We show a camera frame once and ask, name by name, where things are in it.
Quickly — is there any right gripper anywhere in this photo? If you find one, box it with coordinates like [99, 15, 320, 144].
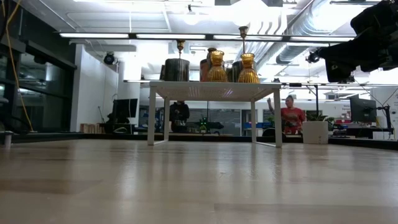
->
[317, 29, 398, 83]

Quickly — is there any amber glass candle holder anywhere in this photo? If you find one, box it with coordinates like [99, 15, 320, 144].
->
[238, 52, 261, 84]
[206, 50, 229, 83]

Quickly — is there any tall brass candlestick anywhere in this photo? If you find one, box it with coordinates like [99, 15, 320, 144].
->
[238, 26, 249, 55]

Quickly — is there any candle tin orange label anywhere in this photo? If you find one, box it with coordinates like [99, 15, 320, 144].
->
[199, 58, 215, 83]

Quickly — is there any medium brass candlestick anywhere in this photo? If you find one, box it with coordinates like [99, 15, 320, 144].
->
[175, 39, 187, 60]

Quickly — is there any candle tin brown tag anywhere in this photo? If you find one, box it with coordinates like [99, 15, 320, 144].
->
[160, 58, 191, 83]

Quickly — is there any black monitor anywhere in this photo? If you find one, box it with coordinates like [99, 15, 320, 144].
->
[111, 98, 139, 124]
[349, 97, 377, 124]

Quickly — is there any person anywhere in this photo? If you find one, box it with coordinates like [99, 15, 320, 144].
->
[169, 100, 190, 134]
[266, 95, 307, 136]

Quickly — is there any white pot with plant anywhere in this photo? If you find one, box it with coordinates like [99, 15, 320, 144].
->
[302, 112, 336, 145]

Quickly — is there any white perforated metal shelf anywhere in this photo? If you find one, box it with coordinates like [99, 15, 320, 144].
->
[147, 80, 283, 148]

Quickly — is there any long ceiling light bar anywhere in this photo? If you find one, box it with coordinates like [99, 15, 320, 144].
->
[58, 32, 356, 42]

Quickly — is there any wooden crate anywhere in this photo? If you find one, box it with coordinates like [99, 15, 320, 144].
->
[80, 123, 105, 134]

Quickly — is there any silver ventilation duct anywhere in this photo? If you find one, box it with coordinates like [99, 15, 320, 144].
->
[236, 0, 352, 66]

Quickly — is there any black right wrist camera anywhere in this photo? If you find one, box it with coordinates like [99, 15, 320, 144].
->
[350, 0, 398, 32]

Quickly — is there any black aluminium table frame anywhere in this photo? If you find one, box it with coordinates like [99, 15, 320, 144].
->
[0, 132, 398, 151]

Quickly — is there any yellow cable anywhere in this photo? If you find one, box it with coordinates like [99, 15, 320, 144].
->
[1, 0, 35, 133]

